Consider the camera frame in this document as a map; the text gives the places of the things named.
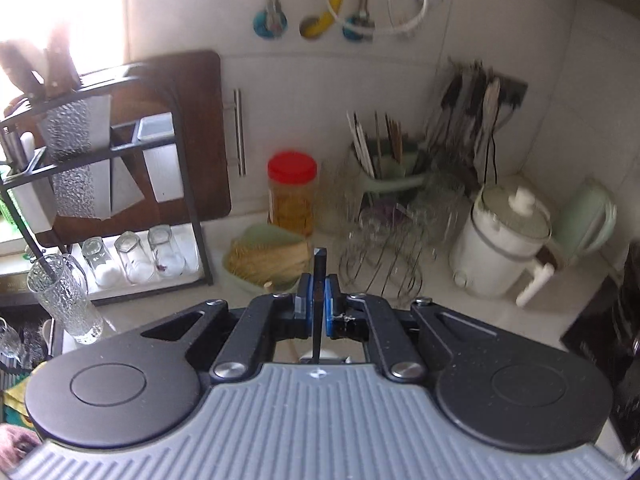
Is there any green chopstick holder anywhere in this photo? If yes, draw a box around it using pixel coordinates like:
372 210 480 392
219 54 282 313
350 140 433 196

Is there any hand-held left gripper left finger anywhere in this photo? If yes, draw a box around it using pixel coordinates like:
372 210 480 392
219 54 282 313
139 272 315 382

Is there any row of hanging utensils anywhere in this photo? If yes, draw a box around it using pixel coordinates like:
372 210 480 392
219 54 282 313
425 57 529 183

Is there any yellow green cloth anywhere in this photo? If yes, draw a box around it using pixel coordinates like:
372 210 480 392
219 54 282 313
0 375 33 428

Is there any pale dried strips bundle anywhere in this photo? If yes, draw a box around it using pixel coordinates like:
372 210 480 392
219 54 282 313
227 240 312 283

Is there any pink cloth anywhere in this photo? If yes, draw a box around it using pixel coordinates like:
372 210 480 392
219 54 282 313
0 424 42 461

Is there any white ceramic jar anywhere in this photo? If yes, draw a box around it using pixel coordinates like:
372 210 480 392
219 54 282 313
297 349 351 366

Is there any cut glass cup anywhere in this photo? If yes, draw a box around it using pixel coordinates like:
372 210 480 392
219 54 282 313
405 180 468 246
357 205 406 256

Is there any white rack container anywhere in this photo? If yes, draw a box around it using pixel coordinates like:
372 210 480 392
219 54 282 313
141 142 183 202

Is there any dark wooden cutting board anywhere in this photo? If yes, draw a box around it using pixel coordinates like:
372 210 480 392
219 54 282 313
37 50 248 248

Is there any purple plastic item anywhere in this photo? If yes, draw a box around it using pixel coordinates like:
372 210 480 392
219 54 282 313
377 200 406 223

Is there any clear glass pitcher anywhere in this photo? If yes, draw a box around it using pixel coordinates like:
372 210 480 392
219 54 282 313
314 160 368 235

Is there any upturned drinking glass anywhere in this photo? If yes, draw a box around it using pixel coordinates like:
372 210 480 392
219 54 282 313
81 236 121 288
114 231 156 283

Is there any green electric kettle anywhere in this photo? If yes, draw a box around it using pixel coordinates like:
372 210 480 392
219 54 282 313
550 177 618 268

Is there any plastic jar with red lid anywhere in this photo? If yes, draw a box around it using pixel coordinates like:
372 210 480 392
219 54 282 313
266 151 319 238

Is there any upturned glass with red mark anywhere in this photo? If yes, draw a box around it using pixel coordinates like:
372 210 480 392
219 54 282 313
147 225 187 277

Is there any black stove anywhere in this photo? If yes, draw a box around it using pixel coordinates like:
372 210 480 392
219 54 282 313
559 242 640 461

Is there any green plastic basket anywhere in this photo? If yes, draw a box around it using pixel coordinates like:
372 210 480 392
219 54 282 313
222 222 313 295

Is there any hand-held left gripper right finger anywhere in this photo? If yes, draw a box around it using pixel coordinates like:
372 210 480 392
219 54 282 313
325 273 502 382

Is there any wooden handled knife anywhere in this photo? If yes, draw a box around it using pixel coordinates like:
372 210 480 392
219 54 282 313
42 27 82 98
0 40 46 108

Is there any white electric cooker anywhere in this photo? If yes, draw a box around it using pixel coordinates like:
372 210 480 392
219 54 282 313
448 184 556 309

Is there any metal wire cup rack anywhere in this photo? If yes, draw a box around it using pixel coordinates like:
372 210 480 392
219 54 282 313
339 210 426 307

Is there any black metal rack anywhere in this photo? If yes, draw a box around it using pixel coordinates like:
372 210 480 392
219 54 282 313
0 62 215 286

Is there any small grey tray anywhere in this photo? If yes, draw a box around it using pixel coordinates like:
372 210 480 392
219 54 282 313
136 112 175 142

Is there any row of upturned glasses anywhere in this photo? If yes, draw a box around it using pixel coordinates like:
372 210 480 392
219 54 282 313
70 222 206 301

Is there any bundle of assorted chopsticks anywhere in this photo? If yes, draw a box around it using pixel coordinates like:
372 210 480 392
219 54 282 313
346 110 406 181

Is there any small stemmed glass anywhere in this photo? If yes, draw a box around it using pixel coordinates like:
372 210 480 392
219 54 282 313
0 317 23 361

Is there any textured glass mug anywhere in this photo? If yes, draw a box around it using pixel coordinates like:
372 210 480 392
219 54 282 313
26 252 104 346

